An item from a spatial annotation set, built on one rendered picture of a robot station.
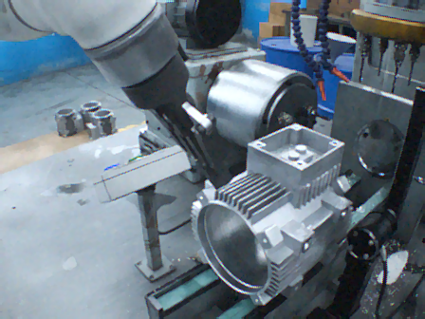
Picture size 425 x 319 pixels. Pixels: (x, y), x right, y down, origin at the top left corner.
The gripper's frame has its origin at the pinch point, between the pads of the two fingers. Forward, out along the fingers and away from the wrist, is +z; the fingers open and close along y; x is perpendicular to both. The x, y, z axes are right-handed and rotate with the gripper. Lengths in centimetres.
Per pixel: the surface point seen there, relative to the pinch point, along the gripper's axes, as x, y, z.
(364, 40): -39.5, -2.5, 3.8
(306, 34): -166, 125, 113
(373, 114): -40.4, -2.0, 26.0
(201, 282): 13.7, -1.8, 14.8
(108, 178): 11.5, 14.5, -2.0
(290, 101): -30.7, 14.8, 19.7
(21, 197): 35, 65, 16
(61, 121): 6, 244, 91
